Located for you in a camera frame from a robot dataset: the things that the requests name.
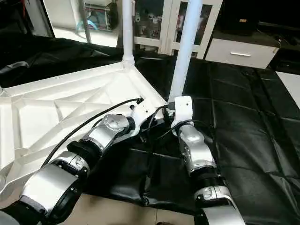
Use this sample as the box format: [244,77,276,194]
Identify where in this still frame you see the black work mat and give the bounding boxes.
[0,33,300,225]

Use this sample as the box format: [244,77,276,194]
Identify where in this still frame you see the white glass-door cabinet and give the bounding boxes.
[132,0,225,59]

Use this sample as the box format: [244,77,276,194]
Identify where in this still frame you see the white drawer unit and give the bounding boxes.
[205,37,281,70]

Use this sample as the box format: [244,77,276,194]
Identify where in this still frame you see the white plastic table top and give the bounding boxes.
[0,61,168,197]

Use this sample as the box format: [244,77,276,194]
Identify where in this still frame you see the black box yellow label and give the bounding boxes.
[218,0,263,36]

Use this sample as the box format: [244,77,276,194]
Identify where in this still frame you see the teal storage box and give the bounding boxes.
[77,0,119,31]

